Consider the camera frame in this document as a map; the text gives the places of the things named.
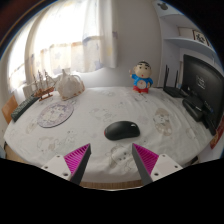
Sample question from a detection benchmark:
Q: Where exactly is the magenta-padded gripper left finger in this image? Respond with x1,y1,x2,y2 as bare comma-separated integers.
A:
41,143,92,186

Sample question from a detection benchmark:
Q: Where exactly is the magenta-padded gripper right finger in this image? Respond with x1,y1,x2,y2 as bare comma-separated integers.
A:
131,143,184,186

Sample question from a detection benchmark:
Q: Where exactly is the black computer mouse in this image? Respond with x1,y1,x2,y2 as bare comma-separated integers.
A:
103,120,141,141

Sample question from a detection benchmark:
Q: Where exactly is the round printed mouse pad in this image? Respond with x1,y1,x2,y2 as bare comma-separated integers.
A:
36,101,75,129

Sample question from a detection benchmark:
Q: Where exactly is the white printed tablecloth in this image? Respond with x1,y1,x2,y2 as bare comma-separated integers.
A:
3,86,214,185

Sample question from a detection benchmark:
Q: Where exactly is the black box device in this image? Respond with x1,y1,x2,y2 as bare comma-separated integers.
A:
182,95,214,123

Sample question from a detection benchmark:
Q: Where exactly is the black keyboard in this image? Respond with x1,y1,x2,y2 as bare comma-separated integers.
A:
10,94,40,123

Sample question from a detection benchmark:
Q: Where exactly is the black router with antennas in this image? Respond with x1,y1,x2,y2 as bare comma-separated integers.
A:
162,64,189,99

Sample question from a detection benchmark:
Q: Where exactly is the red flat object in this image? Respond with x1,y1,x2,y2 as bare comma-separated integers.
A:
209,114,224,149

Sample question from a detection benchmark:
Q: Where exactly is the wooden model sailing ship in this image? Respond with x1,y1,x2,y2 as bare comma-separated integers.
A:
32,69,56,102

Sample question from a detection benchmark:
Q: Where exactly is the cartoon boy figurine clock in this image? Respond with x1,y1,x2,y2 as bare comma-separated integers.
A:
129,60,154,94

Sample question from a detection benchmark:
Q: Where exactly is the orange wooden chair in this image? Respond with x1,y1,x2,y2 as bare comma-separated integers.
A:
1,94,19,125

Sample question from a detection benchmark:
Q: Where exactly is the black computer monitor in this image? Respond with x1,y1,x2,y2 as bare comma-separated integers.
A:
181,54,224,129

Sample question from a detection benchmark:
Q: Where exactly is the white star-print curtain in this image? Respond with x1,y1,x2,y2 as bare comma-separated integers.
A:
8,0,118,93

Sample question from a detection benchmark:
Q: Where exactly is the white wall shelf unit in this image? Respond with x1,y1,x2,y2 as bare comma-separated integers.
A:
156,0,218,63

